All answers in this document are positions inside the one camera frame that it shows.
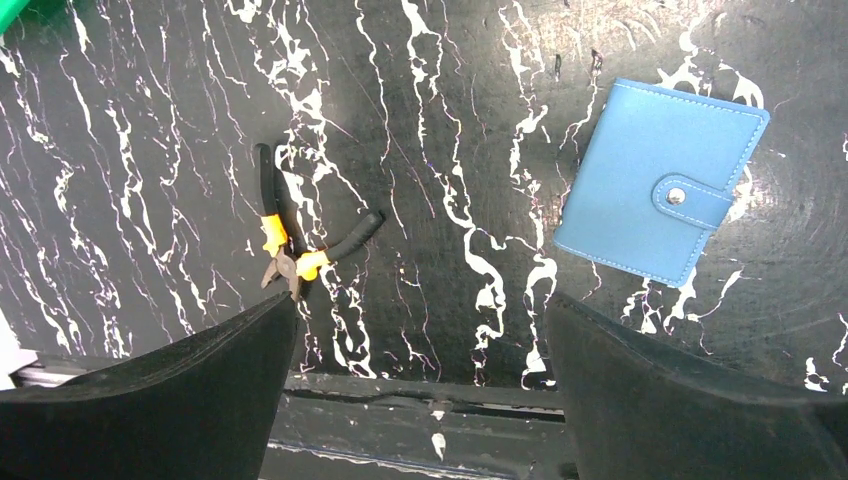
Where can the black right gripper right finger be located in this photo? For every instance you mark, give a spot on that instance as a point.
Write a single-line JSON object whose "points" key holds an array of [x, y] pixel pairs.
{"points": [[637, 408]]}

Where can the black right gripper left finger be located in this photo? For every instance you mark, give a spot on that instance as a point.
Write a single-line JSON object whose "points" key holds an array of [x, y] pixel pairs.
{"points": [[200, 408]]}

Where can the blue leather card holder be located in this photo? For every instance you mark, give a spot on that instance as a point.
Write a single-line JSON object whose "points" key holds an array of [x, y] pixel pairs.
{"points": [[657, 179]]}

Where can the green plastic bin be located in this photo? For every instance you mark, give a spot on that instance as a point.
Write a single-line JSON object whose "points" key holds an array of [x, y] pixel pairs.
{"points": [[9, 12]]}

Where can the yellow black handled pliers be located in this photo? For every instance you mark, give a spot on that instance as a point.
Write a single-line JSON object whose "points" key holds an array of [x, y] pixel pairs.
{"points": [[286, 265]]}

